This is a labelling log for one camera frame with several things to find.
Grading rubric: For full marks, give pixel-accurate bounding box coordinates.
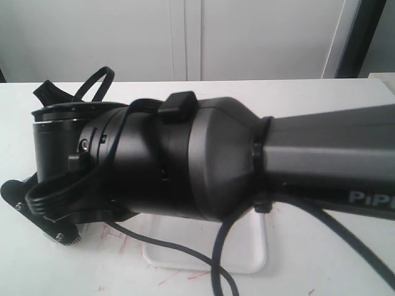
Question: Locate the white plastic tray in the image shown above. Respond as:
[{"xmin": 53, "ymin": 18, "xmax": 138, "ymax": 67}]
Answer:
[{"xmin": 142, "ymin": 210, "xmax": 267, "ymax": 274}]

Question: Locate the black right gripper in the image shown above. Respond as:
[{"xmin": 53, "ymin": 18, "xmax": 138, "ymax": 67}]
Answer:
[{"xmin": 1, "ymin": 80, "xmax": 130, "ymax": 245}]

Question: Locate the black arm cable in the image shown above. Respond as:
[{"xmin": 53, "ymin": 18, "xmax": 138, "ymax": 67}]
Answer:
[{"xmin": 26, "ymin": 66, "xmax": 395, "ymax": 296}]

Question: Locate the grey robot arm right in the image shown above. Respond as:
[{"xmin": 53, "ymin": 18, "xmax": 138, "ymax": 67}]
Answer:
[{"xmin": 1, "ymin": 82, "xmax": 394, "ymax": 245}]

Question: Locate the small steel cup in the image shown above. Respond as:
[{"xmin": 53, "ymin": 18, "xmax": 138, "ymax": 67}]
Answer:
[{"xmin": 46, "ymin": 224, "xmax": 88, "ymax": 246}]

